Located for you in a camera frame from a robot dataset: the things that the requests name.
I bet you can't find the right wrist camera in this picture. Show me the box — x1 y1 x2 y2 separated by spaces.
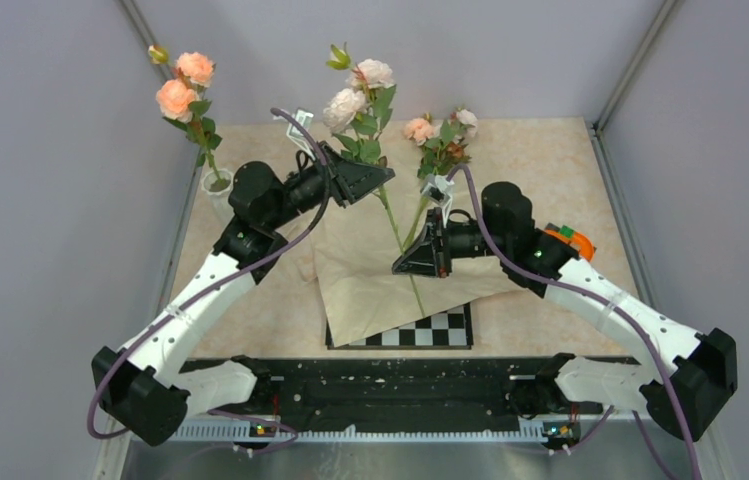
420 174 454 224

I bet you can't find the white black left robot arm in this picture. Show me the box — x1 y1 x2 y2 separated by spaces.
91 159 395 446

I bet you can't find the aluminium frame rail right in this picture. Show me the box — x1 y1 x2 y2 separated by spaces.
585 0 683 372

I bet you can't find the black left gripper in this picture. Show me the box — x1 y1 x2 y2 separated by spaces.
266 140 395 230

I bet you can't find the orange kraft wrapping paper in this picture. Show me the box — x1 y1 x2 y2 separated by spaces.
281 142 538 349

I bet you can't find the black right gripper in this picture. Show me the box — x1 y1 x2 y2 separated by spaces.
393 207 509 279

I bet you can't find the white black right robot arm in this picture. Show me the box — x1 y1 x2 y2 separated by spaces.
392 175 738 441

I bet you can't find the aluminium front rail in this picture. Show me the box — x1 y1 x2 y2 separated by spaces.
108 374 713 444

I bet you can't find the pink rose flower stem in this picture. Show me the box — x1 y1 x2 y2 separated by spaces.
400 107 481 252

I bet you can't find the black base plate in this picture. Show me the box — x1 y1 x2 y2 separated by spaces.
181 354 634 435

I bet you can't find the black white checkerboard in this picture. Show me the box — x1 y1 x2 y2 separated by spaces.
325 303 474 350

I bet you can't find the orange rose flower stem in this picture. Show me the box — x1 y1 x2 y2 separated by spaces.
147 45 231 192

